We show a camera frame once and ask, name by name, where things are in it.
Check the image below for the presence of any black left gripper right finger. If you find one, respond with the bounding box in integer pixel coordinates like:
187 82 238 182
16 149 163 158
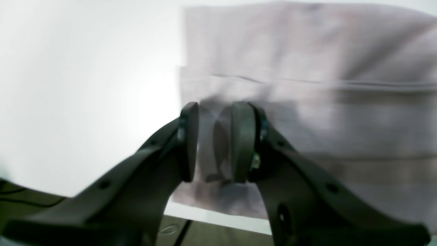
231 101 431 246

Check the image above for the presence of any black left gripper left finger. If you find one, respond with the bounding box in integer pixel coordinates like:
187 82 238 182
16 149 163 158
2 102 199 246

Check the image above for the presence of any mauve pink T-shirt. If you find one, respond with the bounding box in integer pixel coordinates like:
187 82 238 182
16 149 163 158
173 2 437 234

